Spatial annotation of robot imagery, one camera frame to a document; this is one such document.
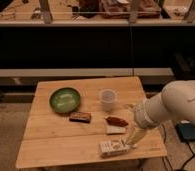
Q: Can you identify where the wooden table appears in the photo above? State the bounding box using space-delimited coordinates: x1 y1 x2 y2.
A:
14 76 168 170

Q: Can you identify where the clear plastic cup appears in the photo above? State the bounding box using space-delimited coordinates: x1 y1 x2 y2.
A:
100 89 117 112

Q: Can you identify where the wooden background shelf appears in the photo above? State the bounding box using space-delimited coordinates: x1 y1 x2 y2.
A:
0 0 195 26

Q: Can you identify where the white carton bottle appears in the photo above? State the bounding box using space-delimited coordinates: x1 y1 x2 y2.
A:
99 139 130 158

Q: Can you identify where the dark blue floor box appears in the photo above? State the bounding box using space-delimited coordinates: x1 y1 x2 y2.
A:
175 123 195 142

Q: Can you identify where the green ceramic bowl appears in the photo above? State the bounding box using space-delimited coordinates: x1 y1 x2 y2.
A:
49 87 81 114

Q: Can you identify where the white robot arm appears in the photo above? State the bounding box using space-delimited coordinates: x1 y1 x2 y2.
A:
125 80 195 146

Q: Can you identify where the white napkin piece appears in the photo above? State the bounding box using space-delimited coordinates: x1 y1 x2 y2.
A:
106 125 126 135

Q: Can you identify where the brown rectangular block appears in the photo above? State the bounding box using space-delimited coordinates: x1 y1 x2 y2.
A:
69 112 91 123

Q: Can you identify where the black floor cable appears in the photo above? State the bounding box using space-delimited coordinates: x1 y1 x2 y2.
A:
160 123 195 171

